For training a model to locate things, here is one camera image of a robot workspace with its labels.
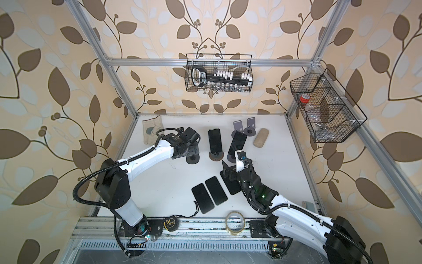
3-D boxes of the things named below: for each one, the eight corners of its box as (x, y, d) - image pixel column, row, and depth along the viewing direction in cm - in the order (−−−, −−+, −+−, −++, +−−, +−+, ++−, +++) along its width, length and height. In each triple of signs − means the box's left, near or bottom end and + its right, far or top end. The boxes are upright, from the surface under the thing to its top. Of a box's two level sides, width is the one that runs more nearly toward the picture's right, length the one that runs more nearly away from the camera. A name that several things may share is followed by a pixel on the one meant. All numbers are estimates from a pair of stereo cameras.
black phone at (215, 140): (211, 157, 100) (210, 141, 87) (209, 146, 105) (208, 129, 92) (221, 156, 101) (222, 139, 87) (219, 145, 106) (219, 128, 92)
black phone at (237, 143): (228, 157, 100) (230, 143, 88) (233, 145, 105) (235, 130, 94) (238, 161, 98) (241, 147, 86) (243, 149, 104) (246, 134, 92)
